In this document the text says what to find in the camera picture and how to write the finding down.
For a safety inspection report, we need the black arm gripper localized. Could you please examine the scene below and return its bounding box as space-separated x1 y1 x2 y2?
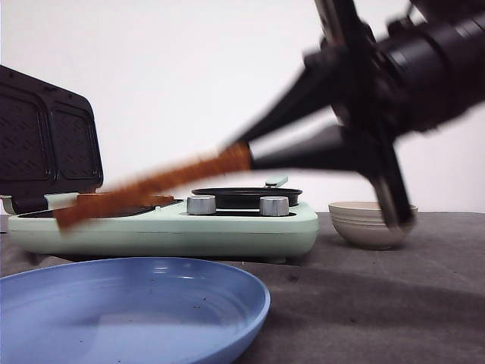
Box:
228 1 413 228

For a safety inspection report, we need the white bread slice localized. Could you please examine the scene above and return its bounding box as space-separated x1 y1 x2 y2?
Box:
77 193 175 207
53 143 252 232

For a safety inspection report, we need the beige ribbed ceramic bowl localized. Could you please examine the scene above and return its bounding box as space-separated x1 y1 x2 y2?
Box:
328 201 418 250

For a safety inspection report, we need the breakfast maker hinged lid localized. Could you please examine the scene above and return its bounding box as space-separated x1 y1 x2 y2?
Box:
1 67 104 215

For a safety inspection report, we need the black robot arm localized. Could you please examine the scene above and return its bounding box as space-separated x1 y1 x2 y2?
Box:
236 1 484 229

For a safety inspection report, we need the mint green breakfast maker base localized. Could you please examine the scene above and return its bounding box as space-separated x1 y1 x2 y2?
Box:
8 200 319 259

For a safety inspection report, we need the right silver control knob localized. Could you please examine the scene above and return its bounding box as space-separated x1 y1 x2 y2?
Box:
259 196 289 217

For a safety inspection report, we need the silver control knob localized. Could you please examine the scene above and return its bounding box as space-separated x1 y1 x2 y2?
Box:
259 196 289 217
186 195 217 215

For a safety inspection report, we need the left silver control knob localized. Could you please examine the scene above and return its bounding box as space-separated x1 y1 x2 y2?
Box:
186 195 217 215

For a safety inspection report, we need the blue plastic plate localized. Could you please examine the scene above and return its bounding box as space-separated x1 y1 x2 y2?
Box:
1 258 271 363

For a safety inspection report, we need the black frying pan green handle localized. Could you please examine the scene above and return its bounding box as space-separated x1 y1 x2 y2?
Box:
192 175 303 209

